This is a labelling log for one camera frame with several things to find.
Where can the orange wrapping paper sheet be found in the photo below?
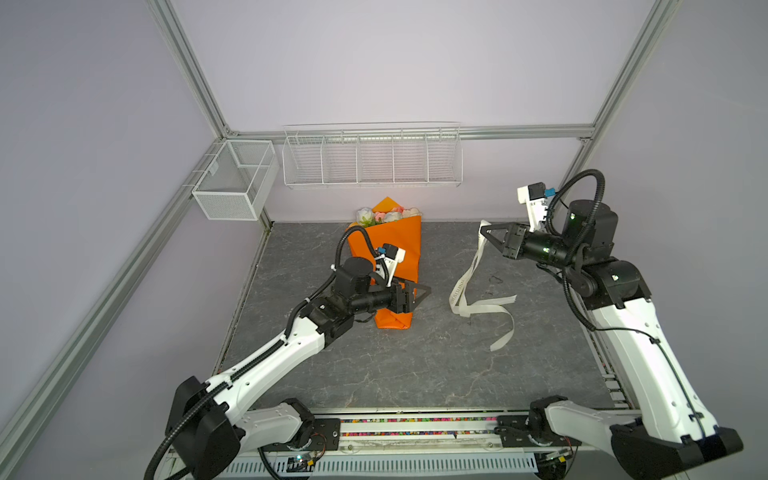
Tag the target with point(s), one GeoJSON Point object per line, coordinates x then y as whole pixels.
{"type": "Point", "coordinates": [388, 223]}

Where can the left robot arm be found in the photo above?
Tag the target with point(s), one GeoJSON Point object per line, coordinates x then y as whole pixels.
{"type": "Point", "coordinates": [211, 422]}

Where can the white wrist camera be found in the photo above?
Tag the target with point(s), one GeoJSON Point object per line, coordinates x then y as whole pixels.
{"type": "Point", "coordinates": [387, 258]}
{"type": "Point", "coordinates": [536, 198]}

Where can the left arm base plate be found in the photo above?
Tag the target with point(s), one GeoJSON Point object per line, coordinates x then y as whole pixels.
{"type": "Point", "coordinates": [323, 434]}

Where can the cream fake rose stem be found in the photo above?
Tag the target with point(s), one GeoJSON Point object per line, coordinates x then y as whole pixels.
{"type": "Point", "coordinates": [409, 213]}

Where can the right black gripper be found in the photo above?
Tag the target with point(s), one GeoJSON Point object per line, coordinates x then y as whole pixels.
{"type": "Point", "coordinates": [516, 243]}

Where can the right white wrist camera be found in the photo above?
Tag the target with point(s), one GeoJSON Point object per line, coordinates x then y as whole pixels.
{"type": "Point", "coordinates": [536, 198]}

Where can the white fake rose stem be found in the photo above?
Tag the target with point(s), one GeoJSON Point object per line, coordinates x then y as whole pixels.
{"type": "Point", "coordinates": [366, 217]}

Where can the small white mesh basket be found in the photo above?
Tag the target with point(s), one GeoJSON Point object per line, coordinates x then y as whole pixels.
{"type": "Point", "coordinates": [235, 184]}

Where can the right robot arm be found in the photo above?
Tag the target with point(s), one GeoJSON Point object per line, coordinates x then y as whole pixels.
{"type": "Point", "coordinates": [569, 234]}

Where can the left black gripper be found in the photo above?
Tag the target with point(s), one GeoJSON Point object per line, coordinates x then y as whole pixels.
{"type": "Point", "coordinates": [405, 304]}

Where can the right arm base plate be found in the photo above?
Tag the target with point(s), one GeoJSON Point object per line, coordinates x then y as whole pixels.
{"type": "Point", "coordinates": [514, 432]}

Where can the long white wire basket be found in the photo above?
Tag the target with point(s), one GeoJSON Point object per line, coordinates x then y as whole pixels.
{"type": "Point", "coordinates": [372, 154]}

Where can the aluminium front rail frame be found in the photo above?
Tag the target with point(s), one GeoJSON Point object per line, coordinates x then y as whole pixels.
{"type": "Point", "coordinates": [405, 445]}

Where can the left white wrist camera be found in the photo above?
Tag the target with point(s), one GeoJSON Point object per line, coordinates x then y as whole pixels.
{"type": "Point", "coordinates": [387, 258]}

